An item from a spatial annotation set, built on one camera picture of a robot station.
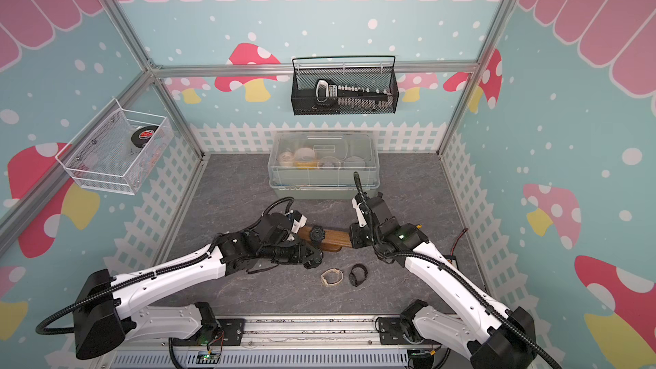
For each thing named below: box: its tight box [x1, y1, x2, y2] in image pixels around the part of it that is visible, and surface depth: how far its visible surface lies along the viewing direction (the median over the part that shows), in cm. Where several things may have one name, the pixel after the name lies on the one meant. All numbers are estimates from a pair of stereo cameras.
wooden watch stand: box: [297, 225, 353, 252], surface depth 87 cm
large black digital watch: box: [309, 225, 326, 248], surface depth 87 cm
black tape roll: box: [130, 125, 159, 149], surface depth 80 cm
